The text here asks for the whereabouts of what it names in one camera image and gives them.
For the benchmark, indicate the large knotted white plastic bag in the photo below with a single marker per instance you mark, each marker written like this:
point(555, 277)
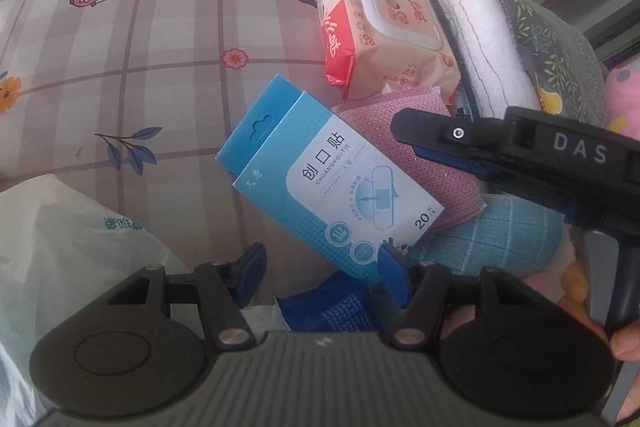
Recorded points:
point(60, 247)

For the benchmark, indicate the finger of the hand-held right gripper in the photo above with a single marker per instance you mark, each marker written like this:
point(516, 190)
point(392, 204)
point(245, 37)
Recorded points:
point(435, 129)
point(465, 164)

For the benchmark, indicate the grey floral blanket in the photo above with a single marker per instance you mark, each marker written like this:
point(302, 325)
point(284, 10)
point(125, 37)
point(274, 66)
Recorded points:
point(560, 47)

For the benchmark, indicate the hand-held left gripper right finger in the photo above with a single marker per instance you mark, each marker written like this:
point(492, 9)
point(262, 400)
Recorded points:
point(395, 279)

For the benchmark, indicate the blue white soft packet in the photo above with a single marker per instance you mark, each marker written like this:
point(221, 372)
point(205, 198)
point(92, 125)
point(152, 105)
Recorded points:
point(330, 307)

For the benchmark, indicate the person's right hand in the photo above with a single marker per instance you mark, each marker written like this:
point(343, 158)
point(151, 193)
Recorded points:
point(627, 342)

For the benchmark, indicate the red wet wipes pack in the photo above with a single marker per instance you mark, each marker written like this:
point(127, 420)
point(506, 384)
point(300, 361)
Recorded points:
point(380, 22)

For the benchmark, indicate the blue band-aid box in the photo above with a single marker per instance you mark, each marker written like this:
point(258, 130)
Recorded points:
point(320, 177)

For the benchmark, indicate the teal checked cloth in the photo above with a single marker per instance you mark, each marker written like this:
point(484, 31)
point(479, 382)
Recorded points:
point(500, 232)

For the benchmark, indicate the pink yellow-patched pillow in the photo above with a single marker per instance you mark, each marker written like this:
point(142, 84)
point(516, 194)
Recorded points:
point(625, 99)

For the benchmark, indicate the pink mesh sponge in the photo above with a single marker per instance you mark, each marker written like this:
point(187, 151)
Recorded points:
point(450, 197)

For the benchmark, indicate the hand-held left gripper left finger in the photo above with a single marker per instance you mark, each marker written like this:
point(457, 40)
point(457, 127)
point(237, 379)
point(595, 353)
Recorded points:
point(250, 274)

